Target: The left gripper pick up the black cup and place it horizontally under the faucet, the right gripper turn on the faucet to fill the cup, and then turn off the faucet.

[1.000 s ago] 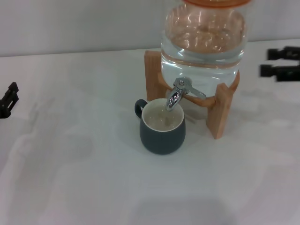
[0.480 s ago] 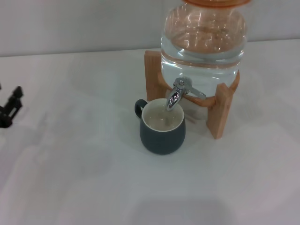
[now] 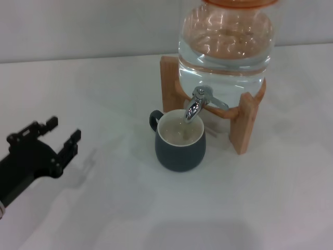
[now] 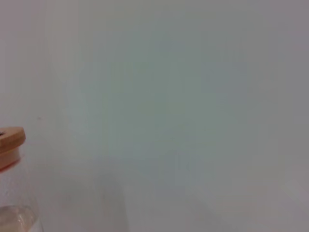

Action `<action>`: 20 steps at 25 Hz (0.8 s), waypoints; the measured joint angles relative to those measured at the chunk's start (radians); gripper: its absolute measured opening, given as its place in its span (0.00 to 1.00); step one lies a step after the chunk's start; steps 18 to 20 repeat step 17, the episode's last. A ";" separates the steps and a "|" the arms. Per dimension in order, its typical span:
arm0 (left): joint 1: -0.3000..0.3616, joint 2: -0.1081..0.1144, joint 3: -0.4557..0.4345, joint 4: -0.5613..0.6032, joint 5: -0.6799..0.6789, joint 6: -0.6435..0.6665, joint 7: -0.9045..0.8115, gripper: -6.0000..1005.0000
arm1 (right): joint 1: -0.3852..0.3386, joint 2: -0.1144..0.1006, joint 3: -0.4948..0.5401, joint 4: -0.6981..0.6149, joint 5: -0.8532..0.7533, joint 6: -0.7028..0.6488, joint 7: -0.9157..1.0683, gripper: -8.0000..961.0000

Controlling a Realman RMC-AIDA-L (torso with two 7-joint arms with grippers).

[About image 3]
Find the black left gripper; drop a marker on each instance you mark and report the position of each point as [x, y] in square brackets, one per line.
[28, 164]

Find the glass water dispenser jar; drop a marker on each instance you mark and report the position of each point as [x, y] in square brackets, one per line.
[226, 52]

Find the chrome faucet tap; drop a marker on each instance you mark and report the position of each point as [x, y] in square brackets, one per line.
[193, 108]

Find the dark grey ceramic mug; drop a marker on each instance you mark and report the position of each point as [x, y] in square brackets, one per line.
[182, 153]

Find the wooden dispenser stand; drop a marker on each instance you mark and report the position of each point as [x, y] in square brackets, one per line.
[244, 125]

